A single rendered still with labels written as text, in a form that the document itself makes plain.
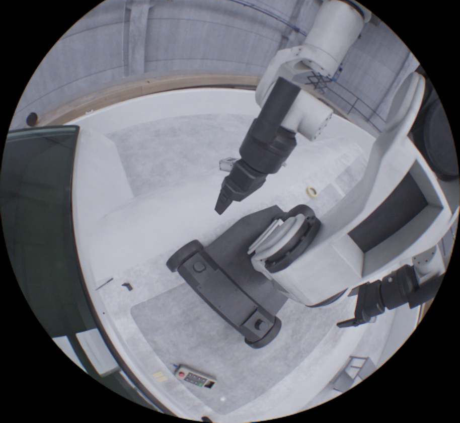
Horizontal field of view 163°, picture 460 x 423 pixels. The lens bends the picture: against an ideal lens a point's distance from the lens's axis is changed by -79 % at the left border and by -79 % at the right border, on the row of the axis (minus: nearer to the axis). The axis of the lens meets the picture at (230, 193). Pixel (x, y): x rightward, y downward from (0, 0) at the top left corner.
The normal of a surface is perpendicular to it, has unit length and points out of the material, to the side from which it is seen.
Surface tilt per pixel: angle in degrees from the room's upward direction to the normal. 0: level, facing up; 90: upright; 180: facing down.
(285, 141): 39
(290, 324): 0
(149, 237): 10
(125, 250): 8
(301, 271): 66
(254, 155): 79
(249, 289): 0
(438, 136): 90
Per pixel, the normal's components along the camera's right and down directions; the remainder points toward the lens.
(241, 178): -0.63, 0.37
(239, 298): 0.23, -0.55
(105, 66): 0.54, 0.76
